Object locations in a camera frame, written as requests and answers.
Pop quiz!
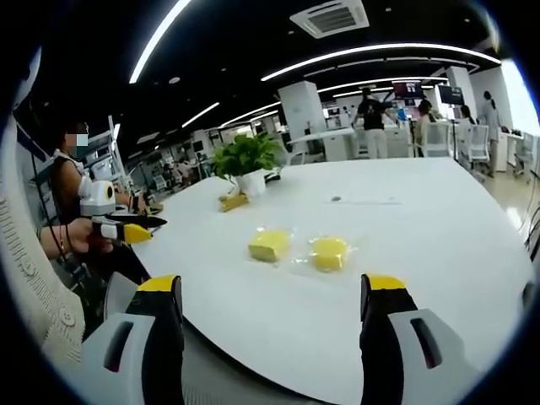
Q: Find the small yellow silicone block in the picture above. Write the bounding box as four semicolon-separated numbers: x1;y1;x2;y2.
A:
219;192;249;213

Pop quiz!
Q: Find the white mesh office chair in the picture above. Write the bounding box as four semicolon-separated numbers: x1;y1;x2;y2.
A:
467;123;491;170
421;121;451;158

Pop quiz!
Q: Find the wall display screen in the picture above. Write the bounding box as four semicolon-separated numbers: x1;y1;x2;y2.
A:
437;84;464;107
391;81;424;101

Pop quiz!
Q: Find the curved ceiling light strip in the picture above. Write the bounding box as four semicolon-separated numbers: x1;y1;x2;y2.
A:
260;41;503;83

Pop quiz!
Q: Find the rectangular yellow silicone block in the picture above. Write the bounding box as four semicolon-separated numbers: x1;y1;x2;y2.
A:
247;228;293;265

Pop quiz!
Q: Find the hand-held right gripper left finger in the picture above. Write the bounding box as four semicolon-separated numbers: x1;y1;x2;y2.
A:
79;273;186;405

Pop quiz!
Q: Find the grey chair back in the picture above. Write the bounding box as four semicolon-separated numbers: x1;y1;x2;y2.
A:
102;271;141;322

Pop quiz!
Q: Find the person's left hand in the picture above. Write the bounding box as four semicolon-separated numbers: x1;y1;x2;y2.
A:
66;219;114;255

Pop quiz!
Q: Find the green potted plant white pot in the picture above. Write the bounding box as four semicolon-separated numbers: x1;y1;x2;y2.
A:
208;132;283;199

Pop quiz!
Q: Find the rounded yellow silicone block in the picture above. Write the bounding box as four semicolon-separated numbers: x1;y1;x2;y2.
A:
309;236;349;273

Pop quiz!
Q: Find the ceiling air conditioner vent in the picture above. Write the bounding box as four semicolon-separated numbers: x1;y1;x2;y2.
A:
289;0;370;40

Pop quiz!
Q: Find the white square pillar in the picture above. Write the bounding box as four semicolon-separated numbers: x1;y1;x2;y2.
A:
277;81;327;164

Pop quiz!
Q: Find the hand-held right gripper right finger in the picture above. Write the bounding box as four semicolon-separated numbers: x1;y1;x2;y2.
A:
359;273;483;405

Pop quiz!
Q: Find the short ceiling light strip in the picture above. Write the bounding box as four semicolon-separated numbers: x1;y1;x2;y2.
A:
181;101;221;128

